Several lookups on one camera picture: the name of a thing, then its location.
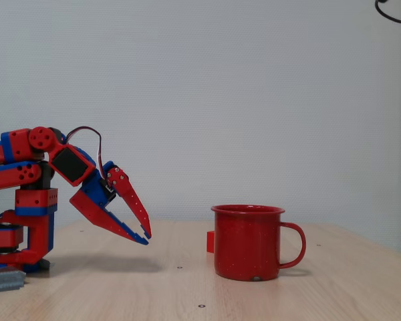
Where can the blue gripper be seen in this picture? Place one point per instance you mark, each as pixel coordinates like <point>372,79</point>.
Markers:
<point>93,197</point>

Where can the small red block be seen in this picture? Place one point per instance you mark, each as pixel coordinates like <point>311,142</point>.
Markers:
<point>210,241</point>

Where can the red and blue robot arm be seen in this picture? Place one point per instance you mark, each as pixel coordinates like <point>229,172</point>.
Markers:
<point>36,207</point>

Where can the red enamel mug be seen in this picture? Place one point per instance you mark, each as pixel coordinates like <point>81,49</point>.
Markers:
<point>247,244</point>

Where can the grey metal table clamp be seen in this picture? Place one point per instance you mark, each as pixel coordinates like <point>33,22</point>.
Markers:
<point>6,279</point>

